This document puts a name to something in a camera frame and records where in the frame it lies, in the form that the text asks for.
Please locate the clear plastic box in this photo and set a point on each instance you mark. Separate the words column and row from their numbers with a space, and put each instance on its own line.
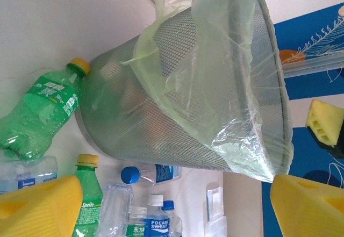
column 215, row 215

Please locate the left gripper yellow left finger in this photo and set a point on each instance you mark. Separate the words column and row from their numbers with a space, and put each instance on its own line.
column 35, row 212

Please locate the pale green plastic bin liner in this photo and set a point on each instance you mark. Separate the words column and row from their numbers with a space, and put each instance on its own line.
column 228, row 86

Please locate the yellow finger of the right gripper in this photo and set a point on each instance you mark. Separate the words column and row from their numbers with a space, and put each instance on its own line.
column 326, row 122

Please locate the blue label water bottle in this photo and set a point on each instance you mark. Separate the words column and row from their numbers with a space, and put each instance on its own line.
column 164, row 173

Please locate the aluminium frame post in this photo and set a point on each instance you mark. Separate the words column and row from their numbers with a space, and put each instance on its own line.
column 309, row 66

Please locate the Pocari Sweat bottle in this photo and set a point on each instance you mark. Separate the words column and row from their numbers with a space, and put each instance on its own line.
column 158, row 225

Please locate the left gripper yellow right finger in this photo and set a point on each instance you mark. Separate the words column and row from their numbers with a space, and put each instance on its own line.
column 309, row 210

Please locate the grey metal mesh bin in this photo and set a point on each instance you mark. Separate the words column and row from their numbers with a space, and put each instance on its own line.
column 121, row 129

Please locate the pale blue label clear bottle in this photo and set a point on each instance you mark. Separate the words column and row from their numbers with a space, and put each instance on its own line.
column 27, row 184

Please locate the clear bottle white cap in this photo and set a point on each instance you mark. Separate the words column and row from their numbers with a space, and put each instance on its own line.
column 115, row 207

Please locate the cream green label tea bottle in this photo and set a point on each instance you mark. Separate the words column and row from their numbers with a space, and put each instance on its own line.
column 135, row 230

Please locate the crushed green Sprite bottle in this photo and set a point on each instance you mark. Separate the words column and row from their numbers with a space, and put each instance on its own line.
column 40, row 105

